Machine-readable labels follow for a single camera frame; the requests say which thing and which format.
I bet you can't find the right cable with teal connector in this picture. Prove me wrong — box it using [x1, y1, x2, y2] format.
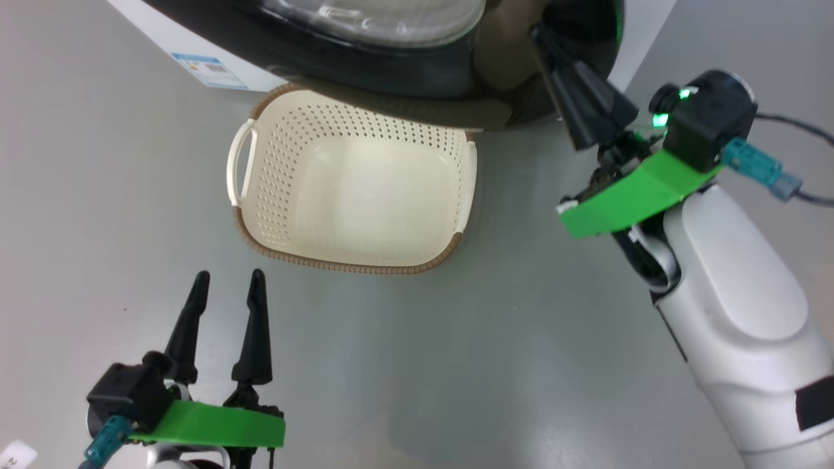
[720, 114, 834, 209]

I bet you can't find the blue energy label sticker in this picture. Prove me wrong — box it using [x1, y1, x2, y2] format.
[171, 52, 250, 90]

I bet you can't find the cable with teal connector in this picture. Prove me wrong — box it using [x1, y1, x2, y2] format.
[720, 114, 834, 209]
[78, 416, 132, 469]

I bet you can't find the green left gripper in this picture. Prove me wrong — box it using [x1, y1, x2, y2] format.
[130, 268, 286, 469]

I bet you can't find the white front-load washing machine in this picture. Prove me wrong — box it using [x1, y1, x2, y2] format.
[108, 0, 678, 131]

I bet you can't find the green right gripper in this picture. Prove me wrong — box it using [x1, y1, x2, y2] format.
[531, 25, 724, 239]

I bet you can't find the white paper floor tag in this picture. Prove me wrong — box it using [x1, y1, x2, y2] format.
[0, 440, 38, 469]

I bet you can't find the left cable with teal connector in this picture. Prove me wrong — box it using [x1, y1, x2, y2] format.
[78, 416, 132, 469]

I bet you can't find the cream perforated laundry basket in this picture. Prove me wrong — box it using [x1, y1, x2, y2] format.
[226, 81, 478, 275]

